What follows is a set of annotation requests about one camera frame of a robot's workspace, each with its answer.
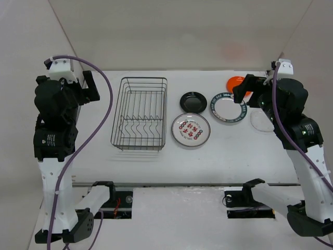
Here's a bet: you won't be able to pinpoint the white plate red characters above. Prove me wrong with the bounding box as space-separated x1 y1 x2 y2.
171 113 211 148

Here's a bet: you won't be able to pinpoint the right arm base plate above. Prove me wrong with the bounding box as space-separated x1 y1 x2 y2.
222 187 275 219

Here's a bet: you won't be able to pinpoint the black plate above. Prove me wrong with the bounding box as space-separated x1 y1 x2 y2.
180 91 207 114

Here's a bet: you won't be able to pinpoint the green rimmed white plate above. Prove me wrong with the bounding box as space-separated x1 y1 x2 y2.
210 92 247 123

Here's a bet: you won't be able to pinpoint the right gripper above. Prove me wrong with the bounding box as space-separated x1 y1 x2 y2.
233 73 284 126

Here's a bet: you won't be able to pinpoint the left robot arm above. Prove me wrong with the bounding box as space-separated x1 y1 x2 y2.
33 70 117 244

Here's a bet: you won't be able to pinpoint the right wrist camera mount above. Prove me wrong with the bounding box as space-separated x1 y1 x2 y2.
271 58 294 78

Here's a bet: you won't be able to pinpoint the wire dish rack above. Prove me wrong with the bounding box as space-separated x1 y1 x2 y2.
111 77 168 151

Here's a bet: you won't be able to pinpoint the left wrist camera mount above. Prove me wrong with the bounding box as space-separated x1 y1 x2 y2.
48 57 76 83

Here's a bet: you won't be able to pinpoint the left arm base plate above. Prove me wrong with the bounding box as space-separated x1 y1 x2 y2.
101 189 133 219

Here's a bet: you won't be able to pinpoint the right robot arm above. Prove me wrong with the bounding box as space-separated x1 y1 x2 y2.
233 74 332 238

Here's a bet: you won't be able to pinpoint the orange plate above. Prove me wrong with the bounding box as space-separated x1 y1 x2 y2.
226 76 245 94

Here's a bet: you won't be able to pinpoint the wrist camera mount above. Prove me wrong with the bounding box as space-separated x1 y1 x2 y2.
48 57 76 83
271 58 294 78

